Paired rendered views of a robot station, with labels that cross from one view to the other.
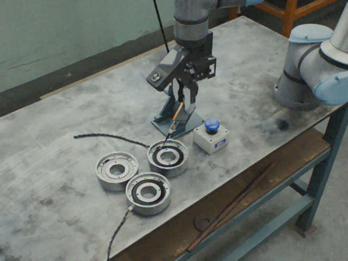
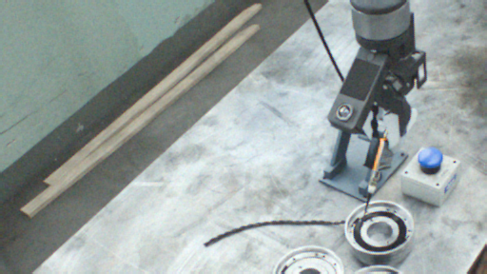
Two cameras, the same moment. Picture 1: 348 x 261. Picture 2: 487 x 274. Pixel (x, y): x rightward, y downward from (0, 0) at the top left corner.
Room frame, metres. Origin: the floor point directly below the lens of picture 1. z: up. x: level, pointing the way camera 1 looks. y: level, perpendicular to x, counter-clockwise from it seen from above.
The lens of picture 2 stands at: (0.07, 0.21, 1.68)
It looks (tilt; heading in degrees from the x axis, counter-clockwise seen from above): 45 degrees down; 351
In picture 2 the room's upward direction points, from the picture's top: 11 degrees counter-clockwise
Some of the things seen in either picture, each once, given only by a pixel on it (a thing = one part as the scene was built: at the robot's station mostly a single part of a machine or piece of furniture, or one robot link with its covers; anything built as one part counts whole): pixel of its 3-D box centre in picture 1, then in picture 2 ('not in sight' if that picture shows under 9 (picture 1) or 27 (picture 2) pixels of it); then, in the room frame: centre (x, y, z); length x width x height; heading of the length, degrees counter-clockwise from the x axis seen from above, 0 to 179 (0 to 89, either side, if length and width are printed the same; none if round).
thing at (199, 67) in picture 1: (192, 56); (387, 60); (0.84, -0.05, 1.07); 0.09 x 0.08 x 0.12; 125
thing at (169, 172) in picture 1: (168, 159); (379, 234); (0.75, 0.02, 0.82); 0.10 x 0.10 x 0.04
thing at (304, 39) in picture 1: (309, 50); not in sight; (1.03, -0.39, 0.97); 0.13 x 0.12 x 0.14; 11
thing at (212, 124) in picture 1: (211, 129); (430, 165); (0.83, -0.10, 0.85); 0.04 x 0.04 x 0.05
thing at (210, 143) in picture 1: (212, 135); (432, 174); (0.83, -0.11, 0.82); 0.08 x 0.07 x 0.05; 128
